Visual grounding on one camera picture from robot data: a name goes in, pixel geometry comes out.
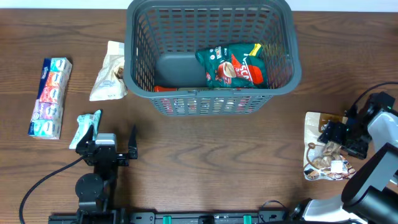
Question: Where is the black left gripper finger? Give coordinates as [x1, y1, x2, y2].
[127, 126, 137, 159]
[75, 125, 94, 154]

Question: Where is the brown dried food pouch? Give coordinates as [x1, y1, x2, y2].
[303, 112, 356, 180]

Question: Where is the red spaghetti packet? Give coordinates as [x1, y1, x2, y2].
[151, 86, 250, 116]

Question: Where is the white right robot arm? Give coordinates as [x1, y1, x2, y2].
[130, 92, 397, 224]

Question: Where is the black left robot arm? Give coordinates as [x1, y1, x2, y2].
[75, 125, 130, 215]

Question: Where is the mint green small packet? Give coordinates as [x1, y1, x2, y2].
[69, 110, 102, 149]

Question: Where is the colourful tissue multipack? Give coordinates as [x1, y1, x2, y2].
[27, 57, 72, 139]

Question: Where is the beige snack pouch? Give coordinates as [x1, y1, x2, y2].
[89, 40, 127, 101]

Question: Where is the grey plastic basket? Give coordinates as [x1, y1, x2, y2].
[124, 0, 302, 116]

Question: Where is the green coffee bag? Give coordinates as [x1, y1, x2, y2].
[195, 43, 268, 88]

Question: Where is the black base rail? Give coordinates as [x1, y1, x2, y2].
[48, 208, 361, 224]

